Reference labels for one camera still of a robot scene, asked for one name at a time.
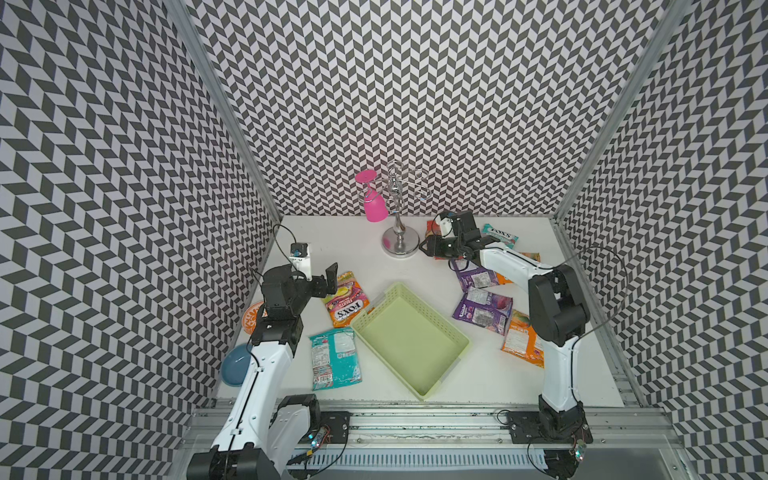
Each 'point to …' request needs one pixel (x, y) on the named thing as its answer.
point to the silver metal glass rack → (400, 241)
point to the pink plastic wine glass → (376, 207)
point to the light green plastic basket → (418, 341)
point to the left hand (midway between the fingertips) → (319, 265)
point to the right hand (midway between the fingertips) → (426, 248)
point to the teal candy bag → (334, 359)
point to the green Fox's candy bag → (506, 238)
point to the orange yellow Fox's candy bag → (348, 301)
